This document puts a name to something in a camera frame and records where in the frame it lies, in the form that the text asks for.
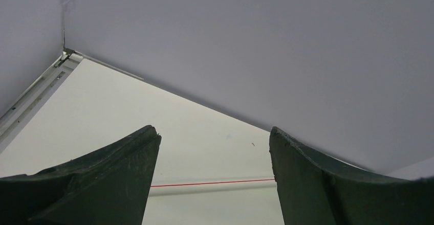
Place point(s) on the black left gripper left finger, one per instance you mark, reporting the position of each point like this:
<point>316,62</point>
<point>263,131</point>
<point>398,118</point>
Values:
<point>107,186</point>

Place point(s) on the white aluminium table rail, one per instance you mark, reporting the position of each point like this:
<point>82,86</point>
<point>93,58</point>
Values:
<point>32,99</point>

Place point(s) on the white pipe frame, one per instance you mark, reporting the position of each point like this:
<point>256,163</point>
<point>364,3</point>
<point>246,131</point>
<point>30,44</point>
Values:
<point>210,186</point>

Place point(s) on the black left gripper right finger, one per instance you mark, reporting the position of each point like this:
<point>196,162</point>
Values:
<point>314,188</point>

